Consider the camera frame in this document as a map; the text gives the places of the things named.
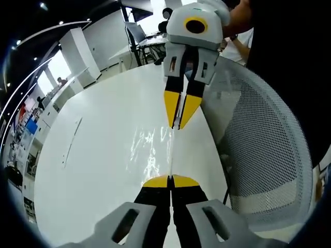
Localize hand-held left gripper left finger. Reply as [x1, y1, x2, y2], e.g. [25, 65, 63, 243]
[85, 175, 173, 248]

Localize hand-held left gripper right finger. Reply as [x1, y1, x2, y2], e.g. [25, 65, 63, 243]
[172, 175, 262, 248]

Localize clear food packaging bag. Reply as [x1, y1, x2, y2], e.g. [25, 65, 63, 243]
[125, 121, 182, 187]

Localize white side table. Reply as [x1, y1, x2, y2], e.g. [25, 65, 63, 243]
[108, 35, 169, 71]

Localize open grey laptop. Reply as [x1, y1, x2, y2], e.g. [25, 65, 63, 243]
[125, 21, 148, 45]

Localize black equipment stand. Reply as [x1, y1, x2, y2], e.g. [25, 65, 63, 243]
[121, 0, 146, 71]

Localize grey mesh chair back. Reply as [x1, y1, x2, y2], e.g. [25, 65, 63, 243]
[201, 55, 314, 232]

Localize white square pillar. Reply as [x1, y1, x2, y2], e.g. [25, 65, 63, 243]
[58, 27, 101, 86]

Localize person's black clothing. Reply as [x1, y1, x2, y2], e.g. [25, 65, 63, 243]
[245, 0, 331, 167]

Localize long white counter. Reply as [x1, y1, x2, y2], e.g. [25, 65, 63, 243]
[5, 74, 86, 181]

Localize blue storage box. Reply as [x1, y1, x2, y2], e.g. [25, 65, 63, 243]
[24, 120, 40, 135]

